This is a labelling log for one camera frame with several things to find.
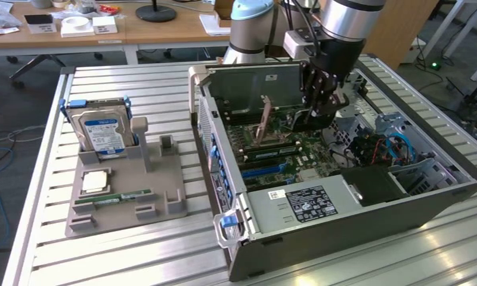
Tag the black topped white box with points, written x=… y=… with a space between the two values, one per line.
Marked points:
x=40 y=19

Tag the open grey PC case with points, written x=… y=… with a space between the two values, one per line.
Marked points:
x=342 y=238

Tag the silver CPU chip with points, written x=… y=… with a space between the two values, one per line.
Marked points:
x=95 y=182

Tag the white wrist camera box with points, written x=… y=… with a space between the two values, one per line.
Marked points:
x=296 y=43

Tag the CPU socket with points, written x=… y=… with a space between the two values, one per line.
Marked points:
x=274 y=135

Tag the small white box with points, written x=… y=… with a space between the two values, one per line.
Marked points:
x=104 y=25

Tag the low grey disk bay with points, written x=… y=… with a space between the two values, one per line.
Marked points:
x=422 y=178

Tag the red and white package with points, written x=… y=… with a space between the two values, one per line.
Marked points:
x=108 y=10

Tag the beige tape roll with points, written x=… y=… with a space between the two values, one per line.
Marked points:
x=60 y=3

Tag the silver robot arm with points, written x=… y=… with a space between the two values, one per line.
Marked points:
x=350 y=18

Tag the black round lamp base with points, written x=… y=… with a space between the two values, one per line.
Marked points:
x=155 y=13

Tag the tall perforated disk bay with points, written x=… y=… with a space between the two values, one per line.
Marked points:
x=348 y=131

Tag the wooden office desk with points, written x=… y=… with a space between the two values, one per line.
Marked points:
x=43 y=40
x=191 y=32

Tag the hard disk with blue label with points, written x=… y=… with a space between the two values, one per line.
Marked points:
x=99 y=134

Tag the white tape roll holder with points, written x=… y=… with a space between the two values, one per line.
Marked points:
x=78 y=28

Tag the black chair base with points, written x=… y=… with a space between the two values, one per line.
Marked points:
x=36 y=61

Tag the stack of white papers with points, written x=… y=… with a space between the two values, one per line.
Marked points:
x=215 y=25

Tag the green motherboard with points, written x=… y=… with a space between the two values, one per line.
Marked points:
x=318 y=155

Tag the dark grey lump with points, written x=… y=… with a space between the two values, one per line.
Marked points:
x=87 y=9

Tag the grey plastic parts rack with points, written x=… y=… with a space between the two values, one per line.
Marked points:
x=123 y=217

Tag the grey power supply unit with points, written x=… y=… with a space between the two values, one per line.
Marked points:
x=271 y=214

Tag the blue expansion slot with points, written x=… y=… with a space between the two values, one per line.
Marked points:
x=263 y=171

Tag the clear plastic bag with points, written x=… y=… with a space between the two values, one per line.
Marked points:
x=0 y=15

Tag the white box with red button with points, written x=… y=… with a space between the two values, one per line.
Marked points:
x=415 y=53

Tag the brown cardboard box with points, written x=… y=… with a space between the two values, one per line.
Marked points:
x=223 y=9

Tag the green lit switch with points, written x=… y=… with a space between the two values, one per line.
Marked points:
x=435 y=64

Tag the green RAM stick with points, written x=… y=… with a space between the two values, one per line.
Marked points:
x=135 y=195

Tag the blue disk caddy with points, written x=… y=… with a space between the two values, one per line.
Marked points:
x=79 y=104

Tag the white table frame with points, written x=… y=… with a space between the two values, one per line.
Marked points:
x=466 y=29

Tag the white paper label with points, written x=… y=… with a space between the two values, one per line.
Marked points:
x=4 y=30

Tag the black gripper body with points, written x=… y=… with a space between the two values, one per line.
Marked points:
x=338 y=56

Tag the blue case latch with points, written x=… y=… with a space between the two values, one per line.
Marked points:
x=228 y=223

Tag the black graphics card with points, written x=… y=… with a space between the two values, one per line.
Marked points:
x=314 y=123

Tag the grey cup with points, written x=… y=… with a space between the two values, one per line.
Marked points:
x=42 y=3

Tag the silver chipset heatsink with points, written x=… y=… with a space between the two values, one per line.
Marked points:
x=310 y=176

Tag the black equipment stand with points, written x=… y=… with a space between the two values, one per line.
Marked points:
x=475 y=98

